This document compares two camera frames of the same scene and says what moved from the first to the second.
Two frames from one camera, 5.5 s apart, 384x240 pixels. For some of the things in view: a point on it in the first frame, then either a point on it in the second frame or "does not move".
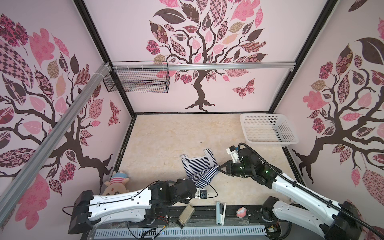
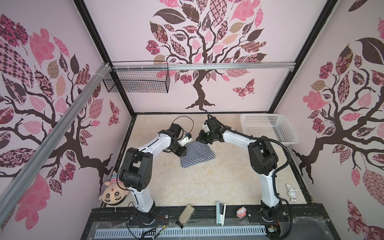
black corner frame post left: [103, 52] does not move
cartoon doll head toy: [117, 184] does not move
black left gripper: [181, 180] -> [183, 150]
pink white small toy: [241, 212] does not move
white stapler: [220, 218] does not move
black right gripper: [228, 168] -> [201, 138]
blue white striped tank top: [201, 169] -> [196, 152]
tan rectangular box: [186, 214] does not move
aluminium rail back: [201, 66] does not move
